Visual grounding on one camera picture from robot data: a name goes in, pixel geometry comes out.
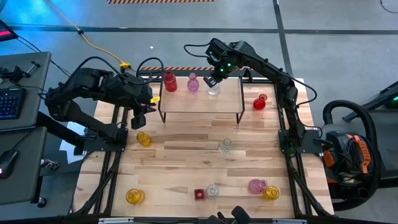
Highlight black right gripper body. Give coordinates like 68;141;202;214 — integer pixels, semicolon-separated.
203;38;238;88

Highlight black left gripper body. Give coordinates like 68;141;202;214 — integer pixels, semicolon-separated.
130;103;149;130

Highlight round clear glass vase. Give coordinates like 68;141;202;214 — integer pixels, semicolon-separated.
206;184;220;198
206;81;221;96

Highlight tall red glass vase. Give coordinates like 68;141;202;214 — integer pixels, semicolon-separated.
163;70;178;93

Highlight small pink glass vase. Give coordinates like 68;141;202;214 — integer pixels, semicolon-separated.
187;72;200;93

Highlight round red glass vase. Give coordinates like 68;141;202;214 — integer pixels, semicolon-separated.
252;93;269;111

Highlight faceted clear glass vase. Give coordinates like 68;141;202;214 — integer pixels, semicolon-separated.
218;138;233;155

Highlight black hazard striped mat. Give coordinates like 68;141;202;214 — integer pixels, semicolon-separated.
136;66;272;78

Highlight white paper sheet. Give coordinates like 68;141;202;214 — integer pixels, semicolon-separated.
58;121;94;165

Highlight grey desk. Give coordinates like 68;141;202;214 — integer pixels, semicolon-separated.
0;51;52;132
0;126;48;206

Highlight black keyboard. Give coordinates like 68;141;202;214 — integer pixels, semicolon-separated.
0;86;27;121

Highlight round pink glass vase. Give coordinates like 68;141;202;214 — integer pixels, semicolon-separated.
248;179;269;195

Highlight black desk clamp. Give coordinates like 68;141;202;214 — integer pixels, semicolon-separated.
0;60;41;84

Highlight black computer mouse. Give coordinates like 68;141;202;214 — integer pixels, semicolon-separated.
0;149;19;180

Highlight black monitor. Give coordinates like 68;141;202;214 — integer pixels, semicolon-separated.
0;19;19;43

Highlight black equipment stand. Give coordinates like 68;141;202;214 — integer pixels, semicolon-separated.
341;80;398;123

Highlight black orange vacuum cleaner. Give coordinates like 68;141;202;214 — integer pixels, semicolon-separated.
320;99;382;212

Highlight dark grey mat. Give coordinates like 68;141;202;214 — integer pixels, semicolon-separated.
369;108;398;187

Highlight wooden shelf with black frame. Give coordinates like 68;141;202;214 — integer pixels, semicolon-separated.
157;75;246;124

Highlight yellow extension cable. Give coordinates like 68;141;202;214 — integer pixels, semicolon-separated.
43;0;131;70

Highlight black floor cable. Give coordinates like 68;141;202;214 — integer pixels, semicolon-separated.
14;33;73;77

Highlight black metal table frame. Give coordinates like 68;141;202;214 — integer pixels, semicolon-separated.
70;75;335;224

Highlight silver metal bracket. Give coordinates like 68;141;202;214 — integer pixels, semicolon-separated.
272;218;308;224
98;217;134;224

